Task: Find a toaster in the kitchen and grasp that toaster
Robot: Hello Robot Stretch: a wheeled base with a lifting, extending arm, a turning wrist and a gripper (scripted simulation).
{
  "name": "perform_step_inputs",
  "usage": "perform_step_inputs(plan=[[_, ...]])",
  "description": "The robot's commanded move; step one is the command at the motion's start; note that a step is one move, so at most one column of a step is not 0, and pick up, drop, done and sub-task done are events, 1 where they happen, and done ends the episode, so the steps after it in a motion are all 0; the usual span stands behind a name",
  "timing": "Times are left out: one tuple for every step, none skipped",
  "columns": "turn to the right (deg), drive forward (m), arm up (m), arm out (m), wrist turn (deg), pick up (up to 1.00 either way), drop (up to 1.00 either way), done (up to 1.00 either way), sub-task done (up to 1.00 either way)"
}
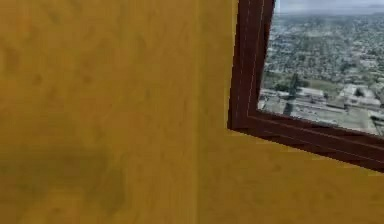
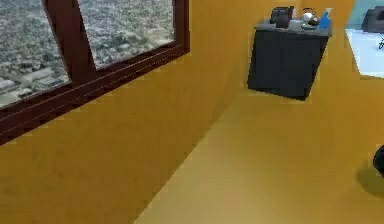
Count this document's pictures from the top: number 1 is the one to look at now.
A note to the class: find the dark brown framed window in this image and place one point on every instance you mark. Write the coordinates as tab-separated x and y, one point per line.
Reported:
248	83

